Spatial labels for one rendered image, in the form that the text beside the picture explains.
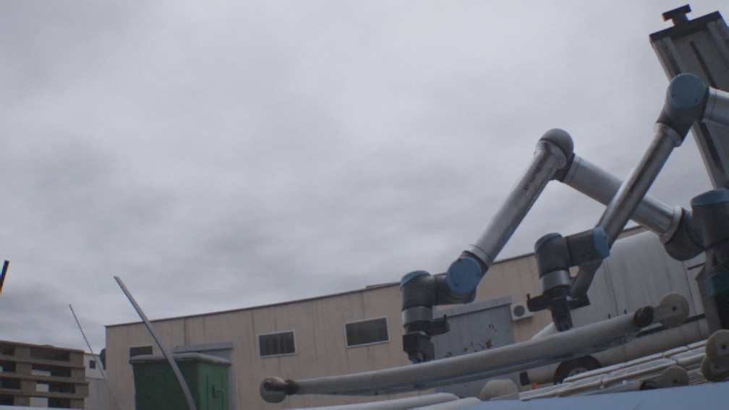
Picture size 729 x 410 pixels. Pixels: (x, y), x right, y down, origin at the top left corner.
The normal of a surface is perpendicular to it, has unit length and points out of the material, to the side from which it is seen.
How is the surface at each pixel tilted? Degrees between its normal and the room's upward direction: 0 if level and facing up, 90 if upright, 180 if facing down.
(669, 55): 90
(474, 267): 94
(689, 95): 86
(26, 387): 90
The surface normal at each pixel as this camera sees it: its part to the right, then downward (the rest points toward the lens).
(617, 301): -0.44, -0.33
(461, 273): -0.11, -0.33
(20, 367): 0.76, -0.33
